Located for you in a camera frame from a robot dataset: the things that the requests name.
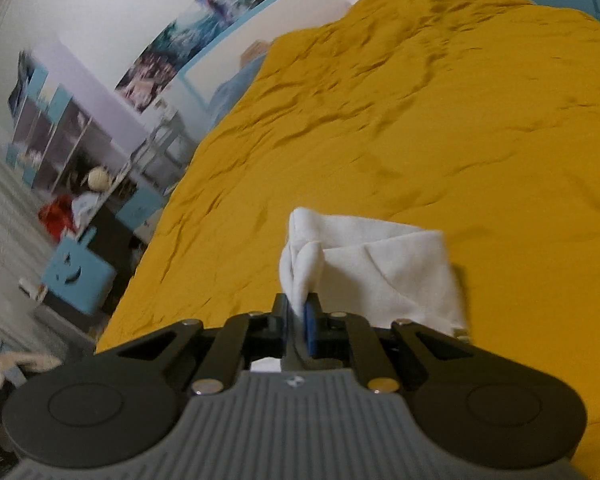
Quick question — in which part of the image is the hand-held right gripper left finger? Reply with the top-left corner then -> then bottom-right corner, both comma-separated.
95,293 -> 288,396

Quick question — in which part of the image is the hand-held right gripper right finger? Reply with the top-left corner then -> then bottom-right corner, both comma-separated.
301,295 -> 477,394

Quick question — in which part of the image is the white printed sweatshirt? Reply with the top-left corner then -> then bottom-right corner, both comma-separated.
250,206 -> 469,374

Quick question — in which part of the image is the white and blue desk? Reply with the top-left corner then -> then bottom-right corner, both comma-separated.
40,159 -> 170,248

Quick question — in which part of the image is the blue smiley-face chair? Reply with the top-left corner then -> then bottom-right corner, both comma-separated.
40,226 -> 117,316

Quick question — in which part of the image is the grey chair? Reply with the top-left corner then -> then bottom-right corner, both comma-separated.
129,104 -> 197,197

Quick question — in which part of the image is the yellow bedspread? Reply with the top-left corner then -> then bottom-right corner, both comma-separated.
95,0 -> 600,427

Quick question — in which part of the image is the white plastic bag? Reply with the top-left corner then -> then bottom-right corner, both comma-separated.
70,191 -> 104,222

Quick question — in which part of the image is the white round ball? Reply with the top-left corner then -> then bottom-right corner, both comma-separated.
87,165 -> 112,192

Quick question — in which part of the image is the blue pillow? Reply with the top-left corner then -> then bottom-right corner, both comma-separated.
208,55 -> 269,127

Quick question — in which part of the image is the red bag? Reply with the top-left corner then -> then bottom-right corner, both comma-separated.
38,195 -> 79,241

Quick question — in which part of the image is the beige cloth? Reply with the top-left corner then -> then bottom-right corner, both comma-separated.
0,350 -> 64,402

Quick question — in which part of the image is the peach pillow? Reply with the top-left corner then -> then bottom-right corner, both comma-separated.
240,41 -> 271,65

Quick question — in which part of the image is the white and blue shelf unit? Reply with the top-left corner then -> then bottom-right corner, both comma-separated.
5,42 -> 149,197

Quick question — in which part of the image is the white blue-edged headboard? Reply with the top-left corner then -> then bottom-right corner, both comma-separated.
172,0 -> 447,127

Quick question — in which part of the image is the pink-toned anime wall poster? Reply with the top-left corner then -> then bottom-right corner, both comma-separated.
114,49 -> 177,114

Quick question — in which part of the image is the teal anime wall poster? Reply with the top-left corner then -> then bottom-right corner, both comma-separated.
147,0 -> 233,63

